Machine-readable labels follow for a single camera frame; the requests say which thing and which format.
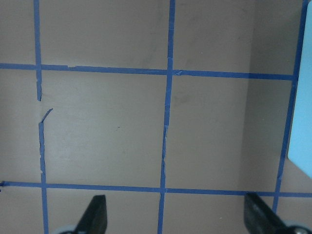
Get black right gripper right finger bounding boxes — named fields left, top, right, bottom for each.
left=243, top=193, right=295, bottom=234

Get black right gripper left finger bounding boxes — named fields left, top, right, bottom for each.
left=73, top=195, right=107, bottom=234

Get light blue plastic bin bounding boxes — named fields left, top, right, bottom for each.
left=288, top=2, right=312, bottom=177

